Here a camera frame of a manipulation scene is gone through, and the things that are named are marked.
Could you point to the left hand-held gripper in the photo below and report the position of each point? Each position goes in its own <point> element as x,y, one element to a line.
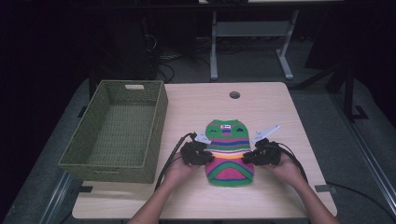
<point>194,153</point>

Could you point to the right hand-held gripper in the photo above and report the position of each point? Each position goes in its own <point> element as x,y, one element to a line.
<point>263,154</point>

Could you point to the striped knitted pet sweater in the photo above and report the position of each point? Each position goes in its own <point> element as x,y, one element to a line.
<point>229,155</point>

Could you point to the person's left hand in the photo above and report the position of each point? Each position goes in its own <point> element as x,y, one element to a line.
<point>179,169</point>

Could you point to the person's right hand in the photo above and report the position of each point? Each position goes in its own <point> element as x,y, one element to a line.
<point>286,171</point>

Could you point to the green woven basket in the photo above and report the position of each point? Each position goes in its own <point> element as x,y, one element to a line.
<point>118,133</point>

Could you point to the black metal stand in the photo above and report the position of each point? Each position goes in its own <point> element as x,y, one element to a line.
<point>348,93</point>

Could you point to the grey table bracket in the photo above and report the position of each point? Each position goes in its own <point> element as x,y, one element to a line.
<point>325,188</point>

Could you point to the aluminium floor rail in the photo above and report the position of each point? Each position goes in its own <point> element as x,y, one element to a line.
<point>56,199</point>
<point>370,158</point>

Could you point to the black table bracket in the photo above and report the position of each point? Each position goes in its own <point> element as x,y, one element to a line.
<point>85,189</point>

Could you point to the grey metal table frame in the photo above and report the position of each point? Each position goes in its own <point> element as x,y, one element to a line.
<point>252,29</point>

